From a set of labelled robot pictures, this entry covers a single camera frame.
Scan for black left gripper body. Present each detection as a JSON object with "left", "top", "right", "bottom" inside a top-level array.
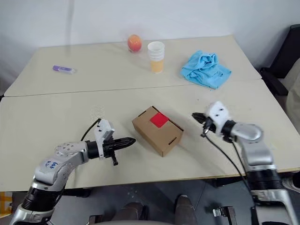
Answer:
[{"left": 102, "top": 138, "right": 119, "bottom": 167}]

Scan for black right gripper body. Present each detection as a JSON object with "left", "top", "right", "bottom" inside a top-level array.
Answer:
[{"left": 200, "top": 116, "right": 217, "bottom": 138}]

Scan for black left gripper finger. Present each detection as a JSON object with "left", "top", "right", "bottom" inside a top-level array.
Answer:
[
  {"left": 107, "top": 137, "right": 131, "bottom": 146},
  {"left": 107, "top": 142, "right": 132, "bottom": 151}
]

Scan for brown cardboard box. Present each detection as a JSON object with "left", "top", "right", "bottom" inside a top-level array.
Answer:
[{"left": 131, "top": 105, "right": 184, "bottom": 158}]

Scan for red tape square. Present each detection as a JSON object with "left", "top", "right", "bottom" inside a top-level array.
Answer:
[{"left": 150, "top": 112, "right": 170, "bottom": 129}]

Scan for light blue cloth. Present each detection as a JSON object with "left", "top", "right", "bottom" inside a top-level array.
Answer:
[{"left": 180, "top": 50, "right": 233, "bottom": 90}]

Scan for dark brown rounded shape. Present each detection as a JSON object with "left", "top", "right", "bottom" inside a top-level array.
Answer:
[
  {"left": 119, "top": 202, "right": 150, "bottom": 221},
  {"left": 175, "top": 195, "right": 199, "bottom": 225}
]

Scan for stacked white paper cups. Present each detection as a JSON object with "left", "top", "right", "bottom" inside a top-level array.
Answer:
[{"left": 147, "top": 41, "right": 165, "bottom": 62}]

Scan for small purple white stick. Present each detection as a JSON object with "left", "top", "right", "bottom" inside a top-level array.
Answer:
[{"left": 52, "top": 65, "right": 77, "bottom": 75}]

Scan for black chair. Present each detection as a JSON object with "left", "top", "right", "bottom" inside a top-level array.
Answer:
[{"left": 259, "top": 23, "right": 300, "bottom": 97}]

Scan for orange red apple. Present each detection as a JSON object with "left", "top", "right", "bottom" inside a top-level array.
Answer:
[{"left": 127, "top": 34, "right": 143, "bottom": 53}]

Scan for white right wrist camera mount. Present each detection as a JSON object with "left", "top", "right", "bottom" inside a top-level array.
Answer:
[{"left": 203, "top": 101, "right": 232, "bottom": 137}]

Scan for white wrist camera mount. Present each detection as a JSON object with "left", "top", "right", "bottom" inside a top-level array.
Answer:
[
  {"left": 203, "top": 101, "right": 232, "bottom": 137},
  {"left": 93, "top": 119, "right": 116, "bottom": 161}
]

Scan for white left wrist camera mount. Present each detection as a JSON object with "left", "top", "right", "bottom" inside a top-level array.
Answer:
[{"left": 93, "top": 119, "right": 116, "bottom": 161}]

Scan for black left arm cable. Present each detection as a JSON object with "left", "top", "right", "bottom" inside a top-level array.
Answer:
[{"left": 80, "top": 118, "right": 102, "bottom": 142}]

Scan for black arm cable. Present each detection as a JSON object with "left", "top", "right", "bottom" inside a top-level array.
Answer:
[
  {"left": 80, "top": 118, "right": 102, "bottom": 142},
  {"left": 200, "top": 131, "right": 258, "bottom": 225}
]

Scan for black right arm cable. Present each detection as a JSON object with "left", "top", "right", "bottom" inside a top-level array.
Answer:
[{"left": 200, "top": 131, "right": 258, "bottom": 225}]

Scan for black table frame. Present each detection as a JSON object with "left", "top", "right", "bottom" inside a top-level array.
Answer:
[{"left": 62, "top": 187, "right": 91, "bottom": 198}]

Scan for black metal caster bracket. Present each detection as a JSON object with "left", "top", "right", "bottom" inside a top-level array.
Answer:
[
  {"left": 212, "top": 206, "right": 235, "bottom": 223},
  {"left": 88, "top": 214, "right": 104, "bottom": 225}
]

